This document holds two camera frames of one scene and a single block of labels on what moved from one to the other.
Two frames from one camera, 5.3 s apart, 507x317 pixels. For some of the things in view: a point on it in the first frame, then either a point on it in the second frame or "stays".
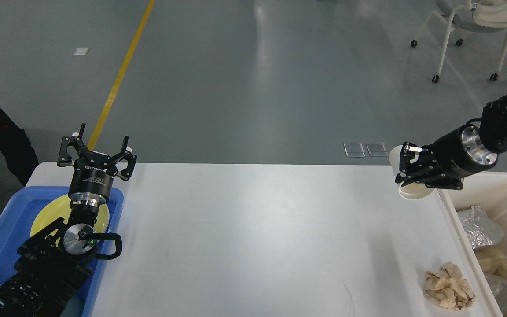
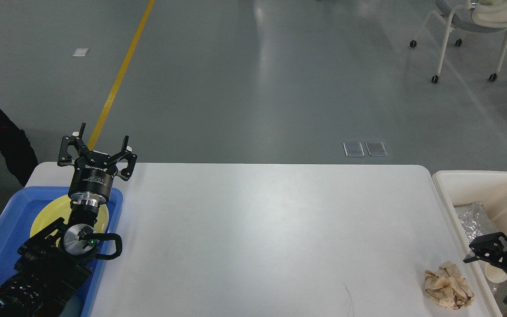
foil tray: [506, 294] stays
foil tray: [480, 230] stays
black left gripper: [92, 178] stays
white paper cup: [413, 190] to [494, 274]
